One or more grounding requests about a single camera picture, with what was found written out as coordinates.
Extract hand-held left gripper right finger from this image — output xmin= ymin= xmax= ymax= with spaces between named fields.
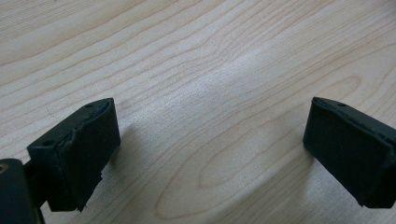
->
xmin=302 ymin=96 xmax=396 ymax=210

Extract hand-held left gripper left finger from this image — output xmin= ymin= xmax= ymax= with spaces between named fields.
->
xmin=26 ymin=97 xmax=121 ymax=213

